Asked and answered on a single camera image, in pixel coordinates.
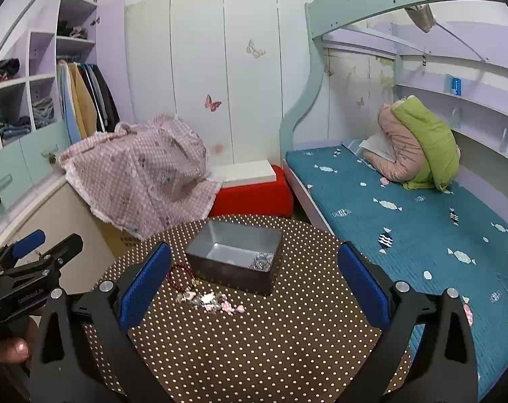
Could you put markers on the folded jeans stack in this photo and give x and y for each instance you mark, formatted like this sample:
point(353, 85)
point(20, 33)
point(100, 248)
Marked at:
point(13, 126)

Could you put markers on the white pillow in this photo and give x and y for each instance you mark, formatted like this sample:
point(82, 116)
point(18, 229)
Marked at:
point(380, 145)

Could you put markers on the left hand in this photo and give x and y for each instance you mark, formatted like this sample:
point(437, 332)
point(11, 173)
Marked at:
point(18, 350)

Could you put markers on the brown polka dot tablecloth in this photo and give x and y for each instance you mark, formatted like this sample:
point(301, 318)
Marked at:
point(303, 343)

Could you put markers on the white wardrobe doors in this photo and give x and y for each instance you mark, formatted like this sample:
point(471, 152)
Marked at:
point(178, 51)

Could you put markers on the cream lower cabinet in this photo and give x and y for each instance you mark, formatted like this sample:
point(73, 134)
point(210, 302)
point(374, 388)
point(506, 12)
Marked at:
point(59, 211)

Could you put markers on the teal candy print mattress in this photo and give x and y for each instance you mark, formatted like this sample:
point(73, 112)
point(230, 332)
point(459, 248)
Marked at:
point(432, 239)

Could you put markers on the red butterfly sticker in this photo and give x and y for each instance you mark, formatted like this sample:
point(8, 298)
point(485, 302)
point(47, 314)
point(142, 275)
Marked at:
point(211, 105)

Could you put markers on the dark clothes pile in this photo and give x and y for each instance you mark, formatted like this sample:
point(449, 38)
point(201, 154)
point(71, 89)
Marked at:
point(9, 68)

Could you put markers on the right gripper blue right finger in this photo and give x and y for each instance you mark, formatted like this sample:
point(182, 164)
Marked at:
point(444, 368)

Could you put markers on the pink padded jacket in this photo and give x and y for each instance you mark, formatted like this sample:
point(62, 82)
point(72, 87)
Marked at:
point(410, 167)

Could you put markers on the beige butterfly sticker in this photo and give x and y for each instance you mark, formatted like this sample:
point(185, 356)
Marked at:
point(253, 51)

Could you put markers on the blue small box on shelf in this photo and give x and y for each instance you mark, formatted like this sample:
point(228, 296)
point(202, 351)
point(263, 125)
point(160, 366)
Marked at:
point(456, 86)

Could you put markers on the white flat box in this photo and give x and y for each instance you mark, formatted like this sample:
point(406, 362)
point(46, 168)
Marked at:
point(243, 174)

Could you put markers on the grey metal jewelry box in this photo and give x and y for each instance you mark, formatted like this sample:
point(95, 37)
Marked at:
point(242, 257)

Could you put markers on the lilac open shelf unit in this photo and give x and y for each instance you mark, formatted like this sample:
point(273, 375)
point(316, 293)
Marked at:
point(80, 30)

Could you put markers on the pink white charm pile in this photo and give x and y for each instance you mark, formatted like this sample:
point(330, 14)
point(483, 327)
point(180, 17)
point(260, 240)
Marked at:
point(211, 302)

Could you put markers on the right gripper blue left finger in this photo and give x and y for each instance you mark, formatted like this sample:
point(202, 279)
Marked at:
point(63, 368)

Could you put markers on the pink checked bear blanket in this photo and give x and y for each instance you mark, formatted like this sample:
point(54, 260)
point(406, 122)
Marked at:
point(144, 178)

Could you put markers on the hanging clothes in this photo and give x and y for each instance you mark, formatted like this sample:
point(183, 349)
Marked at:
point(86, 101)

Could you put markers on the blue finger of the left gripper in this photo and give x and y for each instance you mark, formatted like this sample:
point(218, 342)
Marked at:
point(63, 252)
point(26, 245)

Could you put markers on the green quilted blanket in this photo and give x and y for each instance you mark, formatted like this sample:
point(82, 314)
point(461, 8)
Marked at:
point(437, 142)

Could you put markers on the cardboard box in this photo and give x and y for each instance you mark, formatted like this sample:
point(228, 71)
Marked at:
point(119, 241)

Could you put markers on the red ottoman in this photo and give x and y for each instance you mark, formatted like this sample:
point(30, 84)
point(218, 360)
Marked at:
point(265, 199)

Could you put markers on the teal drawer unit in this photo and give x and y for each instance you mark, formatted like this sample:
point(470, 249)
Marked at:
point(24, 163)

